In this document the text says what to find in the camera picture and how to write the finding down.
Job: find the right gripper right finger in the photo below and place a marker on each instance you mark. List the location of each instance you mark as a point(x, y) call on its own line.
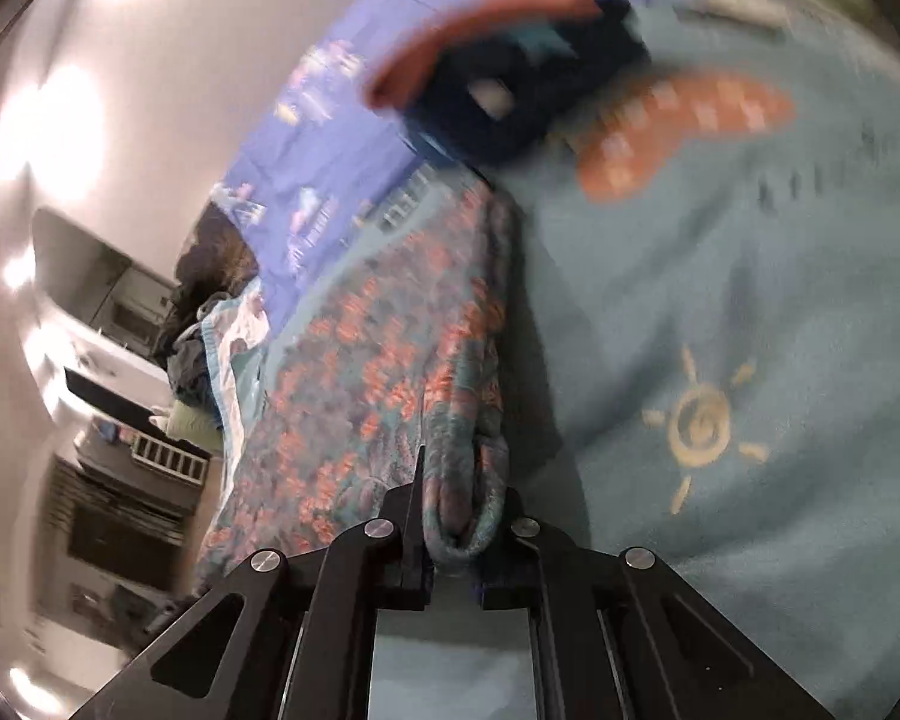
point(622, 635)

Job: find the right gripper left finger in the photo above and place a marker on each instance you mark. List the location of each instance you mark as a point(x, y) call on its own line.
point(283, 637)

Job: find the green cushion left side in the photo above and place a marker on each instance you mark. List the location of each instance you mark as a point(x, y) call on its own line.
point(193, 425)

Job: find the dark clothes pile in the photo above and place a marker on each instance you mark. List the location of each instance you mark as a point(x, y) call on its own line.
point(216, 265)

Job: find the white shelf rack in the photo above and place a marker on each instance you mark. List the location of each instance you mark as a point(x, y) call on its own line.
point(163, 458)

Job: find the purple tree print sheet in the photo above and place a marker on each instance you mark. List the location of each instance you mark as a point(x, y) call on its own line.
point(320, 161)

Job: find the floral fleece garment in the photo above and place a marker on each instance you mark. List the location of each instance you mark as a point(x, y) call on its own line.
point(388, 373)

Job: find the navy star fleece garment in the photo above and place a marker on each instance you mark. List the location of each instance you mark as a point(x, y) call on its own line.
point(492, 99)

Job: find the teal patterned bed quilt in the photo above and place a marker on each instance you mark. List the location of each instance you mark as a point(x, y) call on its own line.
point(701, 349)

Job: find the pink folded garment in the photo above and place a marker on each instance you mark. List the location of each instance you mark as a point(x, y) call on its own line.
point(402, 75)

